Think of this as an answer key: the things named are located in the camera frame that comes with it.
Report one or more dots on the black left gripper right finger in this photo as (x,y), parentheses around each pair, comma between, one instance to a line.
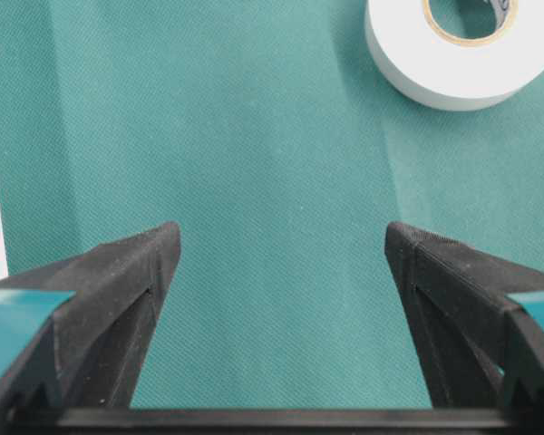
(477,345)

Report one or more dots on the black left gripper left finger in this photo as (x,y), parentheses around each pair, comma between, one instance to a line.
(75,333)

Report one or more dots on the white tape roll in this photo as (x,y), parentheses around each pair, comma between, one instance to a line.
(429,65)

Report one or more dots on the green table cloth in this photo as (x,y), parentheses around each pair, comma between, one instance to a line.
(265,130)

